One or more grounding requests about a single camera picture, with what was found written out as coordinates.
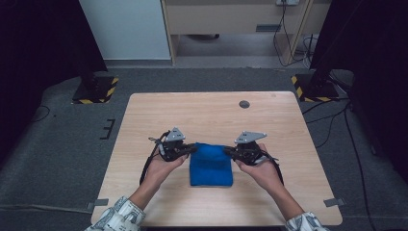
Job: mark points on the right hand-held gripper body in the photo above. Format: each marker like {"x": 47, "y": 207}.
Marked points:
{"x": 250, "y": 152}

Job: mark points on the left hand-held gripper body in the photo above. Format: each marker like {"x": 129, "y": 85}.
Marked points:
{"x": 172, "y": 148}

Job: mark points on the blue cloth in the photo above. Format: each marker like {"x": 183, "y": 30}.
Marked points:
{"x": 210, "y": 166}

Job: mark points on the person's left hand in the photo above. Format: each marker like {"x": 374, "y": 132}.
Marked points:
{"x": 162, "y": 171}

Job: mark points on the person's right hand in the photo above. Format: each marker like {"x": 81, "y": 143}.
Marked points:
{"x": 263, "y": 174}

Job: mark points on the grey round table grommet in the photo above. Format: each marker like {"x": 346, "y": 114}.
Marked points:
{"x": 244, "y": 104}

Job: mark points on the black stand base striped edge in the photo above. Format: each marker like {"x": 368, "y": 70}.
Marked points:
{"x": 316, "y": 91}
{"x": 96, "y": 91}

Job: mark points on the grey tape strip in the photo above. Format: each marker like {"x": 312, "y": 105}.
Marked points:
{"x": 98, "y": 203}
{"x": 334, "y": 202}

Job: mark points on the white panel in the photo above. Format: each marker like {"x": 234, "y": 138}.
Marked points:
{"x": 125, "y": 29}

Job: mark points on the light wooden desk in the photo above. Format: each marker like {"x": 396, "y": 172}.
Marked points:
{"x": 224, "y": 18}

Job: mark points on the black curtain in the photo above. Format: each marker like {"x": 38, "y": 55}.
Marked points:
{"x": 38, "y": 57}
{"x": 375, "y": 64}

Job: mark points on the white power strip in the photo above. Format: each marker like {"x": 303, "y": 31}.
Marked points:
{"x": 288, "y": 2}

